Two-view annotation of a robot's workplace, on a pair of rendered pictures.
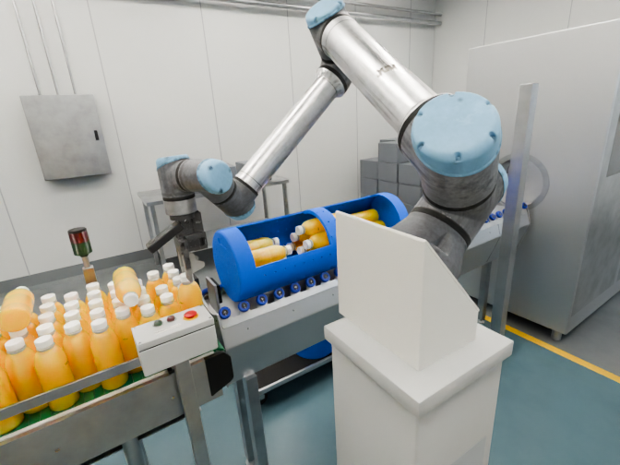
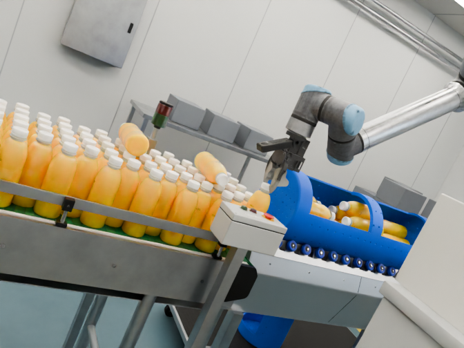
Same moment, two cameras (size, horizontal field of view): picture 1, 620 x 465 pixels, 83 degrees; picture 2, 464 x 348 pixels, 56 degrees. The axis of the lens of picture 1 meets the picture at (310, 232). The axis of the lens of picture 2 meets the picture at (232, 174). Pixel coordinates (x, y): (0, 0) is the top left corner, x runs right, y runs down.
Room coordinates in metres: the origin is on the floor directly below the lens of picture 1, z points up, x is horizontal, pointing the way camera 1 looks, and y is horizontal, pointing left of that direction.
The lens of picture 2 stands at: (-0.45, 0.45, 1.42)
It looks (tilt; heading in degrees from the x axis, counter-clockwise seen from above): 10 degrees down; 3
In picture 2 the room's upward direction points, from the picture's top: 24 degrees clockwise
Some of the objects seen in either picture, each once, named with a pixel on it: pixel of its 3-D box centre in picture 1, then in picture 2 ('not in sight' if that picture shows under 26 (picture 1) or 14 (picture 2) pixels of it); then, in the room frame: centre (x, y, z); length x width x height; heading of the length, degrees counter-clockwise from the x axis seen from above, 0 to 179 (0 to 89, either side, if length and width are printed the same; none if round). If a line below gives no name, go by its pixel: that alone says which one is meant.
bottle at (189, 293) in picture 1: (192, 305); (253, 213); (1.00, 0.39, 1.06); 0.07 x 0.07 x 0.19
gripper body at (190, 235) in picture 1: (187, 232); (291, 151); (1.02, 0.37, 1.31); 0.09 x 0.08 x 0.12; 123
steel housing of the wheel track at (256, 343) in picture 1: (402, 267); (400, 297); (1.77, -0.50, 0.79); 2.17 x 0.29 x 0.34; 123
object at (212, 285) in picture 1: (215, 294); not in sight; (1.21, 0.38, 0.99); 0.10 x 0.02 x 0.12; 33
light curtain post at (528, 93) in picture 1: (506, 254); not in sight; (1.73, -1.05, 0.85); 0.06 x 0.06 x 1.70; 33
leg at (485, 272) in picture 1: (483, 286); not in sight; (2.36, -1.29, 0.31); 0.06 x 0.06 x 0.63; 33
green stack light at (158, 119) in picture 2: (81, 247); (159, 119); (1.30, 0.90, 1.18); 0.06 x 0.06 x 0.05
